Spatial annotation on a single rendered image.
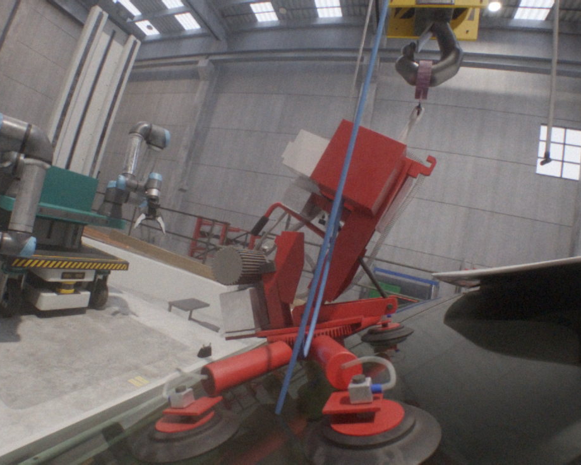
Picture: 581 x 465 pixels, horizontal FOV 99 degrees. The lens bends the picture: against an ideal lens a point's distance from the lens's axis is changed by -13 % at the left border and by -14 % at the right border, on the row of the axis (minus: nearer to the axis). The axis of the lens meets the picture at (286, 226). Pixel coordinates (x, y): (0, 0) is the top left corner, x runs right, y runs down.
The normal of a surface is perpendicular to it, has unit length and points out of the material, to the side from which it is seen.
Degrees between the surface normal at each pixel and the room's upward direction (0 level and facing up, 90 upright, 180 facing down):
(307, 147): 90
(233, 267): 90
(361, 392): 91
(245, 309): 90
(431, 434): 8
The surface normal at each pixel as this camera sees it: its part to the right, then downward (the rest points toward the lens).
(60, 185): 0.90, 0.20
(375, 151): -0.36, -0.15
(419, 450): 0.05, -0.97
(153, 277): -0.11, -0.09
